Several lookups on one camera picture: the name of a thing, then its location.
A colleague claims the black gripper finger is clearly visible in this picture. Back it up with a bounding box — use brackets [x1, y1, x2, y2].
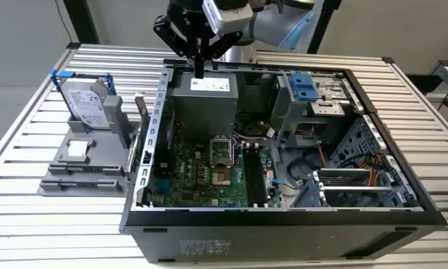
[152, 15, 201, 79]
[200, 30, 244, 79]

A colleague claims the black RAM slot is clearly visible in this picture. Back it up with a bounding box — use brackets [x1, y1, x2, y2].
[251, 143, 271, 208]
[241, 143, 259, 208]

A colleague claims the grey power supply box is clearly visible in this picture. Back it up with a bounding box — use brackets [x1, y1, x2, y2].
[167, 71, 240, 141]

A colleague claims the blue plastic drive latch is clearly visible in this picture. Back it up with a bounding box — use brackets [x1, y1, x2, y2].
[289, 73, 319, 102]

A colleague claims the round black fan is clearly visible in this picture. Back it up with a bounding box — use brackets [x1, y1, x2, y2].
[241, 119, 268, 138]

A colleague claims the silver optical drive cage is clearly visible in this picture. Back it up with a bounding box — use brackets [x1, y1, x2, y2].
[271, 72, 359, 142]

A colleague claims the hard disk in blue carrier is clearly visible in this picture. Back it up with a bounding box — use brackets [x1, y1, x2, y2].
[48, 68, 117, 132]

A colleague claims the thin locking lever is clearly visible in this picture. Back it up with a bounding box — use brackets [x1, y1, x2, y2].
[229, 133, 237, 166]

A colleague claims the metal socket cover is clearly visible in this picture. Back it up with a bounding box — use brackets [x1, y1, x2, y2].
[208, 135, 235, 168]

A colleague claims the green graphics card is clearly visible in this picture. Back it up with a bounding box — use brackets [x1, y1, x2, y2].
[127, 92, 152, 180]

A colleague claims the CPU socket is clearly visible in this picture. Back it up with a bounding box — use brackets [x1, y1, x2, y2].
[211, 167, 235, 187]

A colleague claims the silver CPU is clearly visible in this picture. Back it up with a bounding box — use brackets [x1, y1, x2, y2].
[67, 141, 89, 157]

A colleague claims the grey parts rack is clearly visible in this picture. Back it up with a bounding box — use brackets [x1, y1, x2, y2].
[36, 95, 143, 197]

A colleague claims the perforated metal drive cage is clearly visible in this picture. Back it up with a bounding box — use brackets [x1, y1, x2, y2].
[328, 114, 423, 210]

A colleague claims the green motherboard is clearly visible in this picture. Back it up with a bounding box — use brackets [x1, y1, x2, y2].
[151, 140, 284, 208]

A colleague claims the silver disk bay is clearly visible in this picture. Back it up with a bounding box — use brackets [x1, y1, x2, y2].
[293, 168, 412, 208]

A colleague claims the black open PC case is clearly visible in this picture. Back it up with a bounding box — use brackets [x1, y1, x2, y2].
[117, 58, 448, 264]

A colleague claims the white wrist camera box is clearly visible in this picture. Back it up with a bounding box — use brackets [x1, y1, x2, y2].
[203, 0, 256, 36]

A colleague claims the black upright post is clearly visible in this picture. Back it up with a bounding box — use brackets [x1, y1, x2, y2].
[63, 0, 101, 45]
[315, 0, 340, 54]

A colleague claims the black looped wire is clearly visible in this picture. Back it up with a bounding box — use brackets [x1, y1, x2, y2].
[285, 152, 315, 188]

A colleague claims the orange wire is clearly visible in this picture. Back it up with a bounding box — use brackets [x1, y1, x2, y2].
[316, 141, 328, 169]

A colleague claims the red yellow wire bundle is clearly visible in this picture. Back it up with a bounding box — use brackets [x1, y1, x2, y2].
[362, 151, 384, 187]

